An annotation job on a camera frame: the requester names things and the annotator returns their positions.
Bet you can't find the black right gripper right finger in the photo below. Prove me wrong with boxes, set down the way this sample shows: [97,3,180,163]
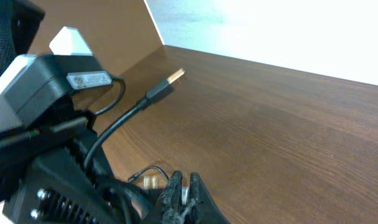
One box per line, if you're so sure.
[188,172,230,224]

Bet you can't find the black usb cable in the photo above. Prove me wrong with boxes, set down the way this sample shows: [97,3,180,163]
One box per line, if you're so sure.
[82,67,187,224]

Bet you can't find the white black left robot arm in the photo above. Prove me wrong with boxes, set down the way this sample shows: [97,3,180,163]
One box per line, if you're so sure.
[0,1,133,223]

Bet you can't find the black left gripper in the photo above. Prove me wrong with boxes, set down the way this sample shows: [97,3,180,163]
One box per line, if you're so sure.
[0,114,125,223]

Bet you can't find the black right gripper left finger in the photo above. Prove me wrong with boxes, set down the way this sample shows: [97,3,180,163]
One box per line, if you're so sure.
[142,170,182,224]

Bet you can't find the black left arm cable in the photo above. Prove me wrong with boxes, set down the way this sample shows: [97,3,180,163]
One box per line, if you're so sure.
[93,76,127,116]

